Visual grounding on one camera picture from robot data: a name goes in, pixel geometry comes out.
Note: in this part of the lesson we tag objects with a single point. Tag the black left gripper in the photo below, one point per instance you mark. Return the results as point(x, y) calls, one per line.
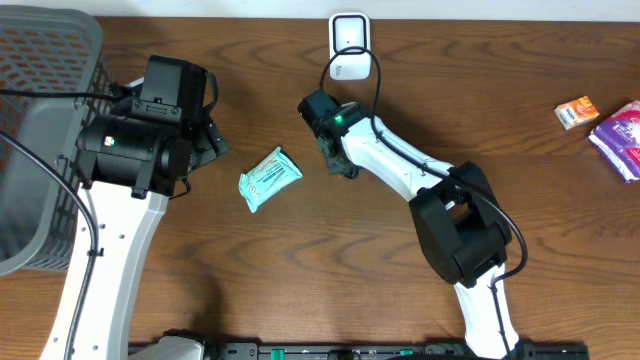
point(211, 138)

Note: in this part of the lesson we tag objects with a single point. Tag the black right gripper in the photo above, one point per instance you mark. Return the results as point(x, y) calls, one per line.
point(338, 163)

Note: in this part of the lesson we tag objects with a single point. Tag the mint green wipes pack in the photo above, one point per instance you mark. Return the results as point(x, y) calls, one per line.
point(271, 175)

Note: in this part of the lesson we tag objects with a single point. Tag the orange Kleenex tissue pack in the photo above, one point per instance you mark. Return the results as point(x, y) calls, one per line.
point(576, 112)

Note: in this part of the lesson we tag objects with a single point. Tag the purple Carefree pad pack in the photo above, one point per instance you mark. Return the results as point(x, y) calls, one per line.
point(617, 140)

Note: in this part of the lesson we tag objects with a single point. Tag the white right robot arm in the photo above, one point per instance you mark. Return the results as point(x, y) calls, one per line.
point(462, 231)

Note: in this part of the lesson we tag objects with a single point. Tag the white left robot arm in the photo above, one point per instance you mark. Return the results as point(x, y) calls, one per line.
point(129, 163)

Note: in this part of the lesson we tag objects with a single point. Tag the white barcode scanner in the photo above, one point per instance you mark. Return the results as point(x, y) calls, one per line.
point(349, 36)

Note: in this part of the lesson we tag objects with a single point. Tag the grey plastic mesh basket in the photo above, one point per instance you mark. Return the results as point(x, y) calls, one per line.
point(53, 61)

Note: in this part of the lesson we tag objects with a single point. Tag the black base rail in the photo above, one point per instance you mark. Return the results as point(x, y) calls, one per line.
point(182, 348)

